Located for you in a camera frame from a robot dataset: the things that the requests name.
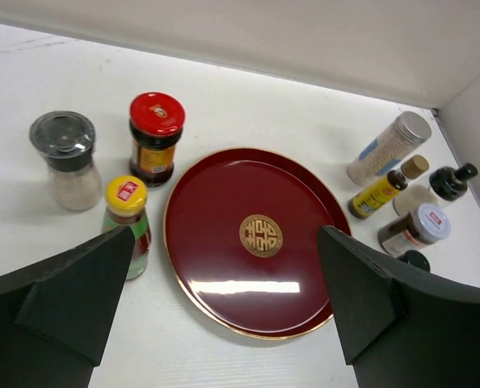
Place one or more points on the clear grinder with black cap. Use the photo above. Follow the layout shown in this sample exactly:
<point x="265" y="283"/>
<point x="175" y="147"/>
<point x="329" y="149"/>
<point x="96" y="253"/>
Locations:
<point x="66" y="142"/>

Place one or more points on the red round tray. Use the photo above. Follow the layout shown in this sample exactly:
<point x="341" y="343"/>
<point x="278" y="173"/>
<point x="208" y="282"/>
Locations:
<point x="240" y="230"/>

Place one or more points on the white-lid dark sauce jar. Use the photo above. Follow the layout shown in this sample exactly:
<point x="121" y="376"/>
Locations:
<point x="420" y="228"/>

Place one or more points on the small black-cap spice jar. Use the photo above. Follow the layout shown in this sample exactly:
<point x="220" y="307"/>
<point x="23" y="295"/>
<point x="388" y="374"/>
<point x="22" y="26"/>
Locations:
<point x="415" y="259"/>

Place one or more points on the tall silver-lid spice jar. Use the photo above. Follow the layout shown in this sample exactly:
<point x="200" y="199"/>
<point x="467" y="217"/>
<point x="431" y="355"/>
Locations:
<point x="405" y="134"/>

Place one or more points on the red-lid chili sauce jar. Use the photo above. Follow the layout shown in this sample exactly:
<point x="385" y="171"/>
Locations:
<point x="156" y="123"/>

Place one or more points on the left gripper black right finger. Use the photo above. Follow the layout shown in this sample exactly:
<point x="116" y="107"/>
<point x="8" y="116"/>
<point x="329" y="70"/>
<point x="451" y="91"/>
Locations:
<point x="398" y="325"/>

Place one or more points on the yellow-cap green sauce bottle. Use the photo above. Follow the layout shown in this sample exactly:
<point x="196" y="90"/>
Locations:
<point x="126" y="198"/>

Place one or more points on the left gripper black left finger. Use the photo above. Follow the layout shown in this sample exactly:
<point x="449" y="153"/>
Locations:
<point x="56" y="314"/>

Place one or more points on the gold-cap yellow-label bottle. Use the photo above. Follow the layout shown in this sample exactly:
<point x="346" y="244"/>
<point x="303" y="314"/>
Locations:
<point x="386" y="188"/>

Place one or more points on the black-top white bottle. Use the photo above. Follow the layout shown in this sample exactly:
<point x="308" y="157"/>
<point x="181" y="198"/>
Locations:
<point x="442" y="187"/>

